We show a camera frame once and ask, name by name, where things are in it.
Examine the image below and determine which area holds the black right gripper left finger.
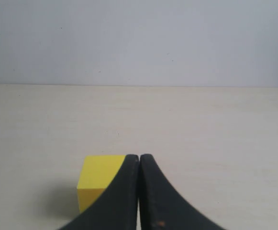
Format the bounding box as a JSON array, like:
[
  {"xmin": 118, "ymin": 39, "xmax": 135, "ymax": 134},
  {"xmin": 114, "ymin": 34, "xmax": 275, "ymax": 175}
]
[{"xmin": 61, "ymin": 154, "xmax": 139, "ymax": 230}]

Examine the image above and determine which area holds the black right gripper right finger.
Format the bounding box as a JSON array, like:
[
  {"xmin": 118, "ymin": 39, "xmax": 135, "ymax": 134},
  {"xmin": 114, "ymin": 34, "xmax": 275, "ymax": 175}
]
[{"xmin": 138, "ymin": 154, "xmax": 223, "ymax": 230}]

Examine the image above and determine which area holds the yellow cube block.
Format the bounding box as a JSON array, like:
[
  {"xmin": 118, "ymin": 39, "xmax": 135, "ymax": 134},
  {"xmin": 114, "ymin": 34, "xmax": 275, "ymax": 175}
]
[{"xmin": 77, "ymin": 155, "xmax": 125, "ymax": 213}]

